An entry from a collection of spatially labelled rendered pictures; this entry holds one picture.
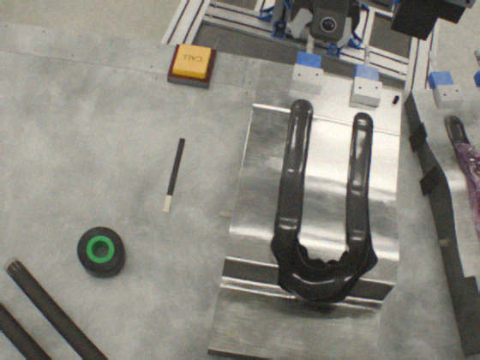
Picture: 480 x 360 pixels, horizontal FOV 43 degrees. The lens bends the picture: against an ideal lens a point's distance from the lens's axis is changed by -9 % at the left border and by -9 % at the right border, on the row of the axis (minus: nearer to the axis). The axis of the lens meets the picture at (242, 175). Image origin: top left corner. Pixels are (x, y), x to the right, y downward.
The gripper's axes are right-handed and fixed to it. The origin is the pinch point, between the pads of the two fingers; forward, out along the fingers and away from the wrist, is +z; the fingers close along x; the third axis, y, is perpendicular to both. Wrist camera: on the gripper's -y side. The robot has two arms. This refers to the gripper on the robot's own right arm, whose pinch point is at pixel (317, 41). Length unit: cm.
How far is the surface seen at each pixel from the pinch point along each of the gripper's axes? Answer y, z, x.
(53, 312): -48, 15, 33
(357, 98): -2.5, 10.4, -9.2
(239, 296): -38.8, 14.8, 5.0
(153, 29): 71, 101, 47
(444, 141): -4.5, 15.1, -27.6
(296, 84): -2.5, 10.1, 1.8
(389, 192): -18.1, 12.4, -16.5
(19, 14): 70, 101, 100
